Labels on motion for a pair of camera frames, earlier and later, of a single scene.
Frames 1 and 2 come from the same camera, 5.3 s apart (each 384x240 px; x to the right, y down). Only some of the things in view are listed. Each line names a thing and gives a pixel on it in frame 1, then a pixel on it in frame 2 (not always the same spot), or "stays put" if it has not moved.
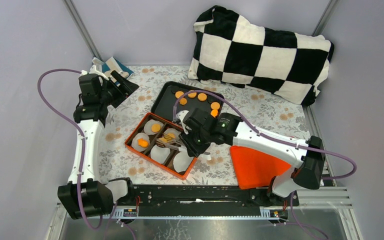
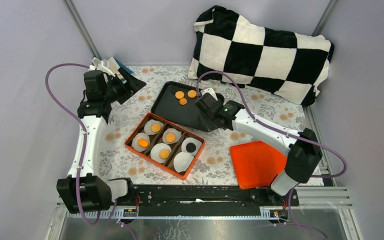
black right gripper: x=193 y=150 to x=209 y=126
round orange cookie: x=156 y=127 stays put
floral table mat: x=263 y=113 stays put
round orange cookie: x=168 y=136 stays put
